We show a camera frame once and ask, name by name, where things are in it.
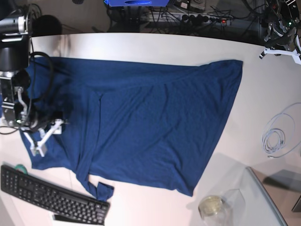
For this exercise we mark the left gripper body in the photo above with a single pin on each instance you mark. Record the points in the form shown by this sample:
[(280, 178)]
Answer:
[(272, 40)]

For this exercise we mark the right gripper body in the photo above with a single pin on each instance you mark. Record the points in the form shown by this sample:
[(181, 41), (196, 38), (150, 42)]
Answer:
[(39, 120)]

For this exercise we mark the dark blue t-shirt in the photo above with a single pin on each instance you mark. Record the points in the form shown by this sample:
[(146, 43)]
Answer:
[(145, 124)]

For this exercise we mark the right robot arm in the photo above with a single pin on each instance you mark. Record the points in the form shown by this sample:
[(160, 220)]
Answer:
[(17, 106)]

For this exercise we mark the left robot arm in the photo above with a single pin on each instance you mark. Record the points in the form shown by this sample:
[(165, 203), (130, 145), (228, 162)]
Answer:
[(280, 21)]

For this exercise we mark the green tape roll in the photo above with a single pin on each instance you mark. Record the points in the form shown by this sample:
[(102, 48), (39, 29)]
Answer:
[(21, 168)]

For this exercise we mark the white power strip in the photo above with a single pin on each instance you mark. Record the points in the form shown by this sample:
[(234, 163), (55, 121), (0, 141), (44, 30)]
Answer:
[(172, 17)]

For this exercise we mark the black computer keyboard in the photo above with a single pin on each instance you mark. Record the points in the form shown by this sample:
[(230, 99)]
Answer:
[(65, 203)]

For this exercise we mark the blue box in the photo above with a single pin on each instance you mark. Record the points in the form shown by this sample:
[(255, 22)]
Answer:
[(119, 3)]

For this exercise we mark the clear glass jar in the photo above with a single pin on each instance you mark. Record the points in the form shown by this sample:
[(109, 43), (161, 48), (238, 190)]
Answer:
[(212, 211)]

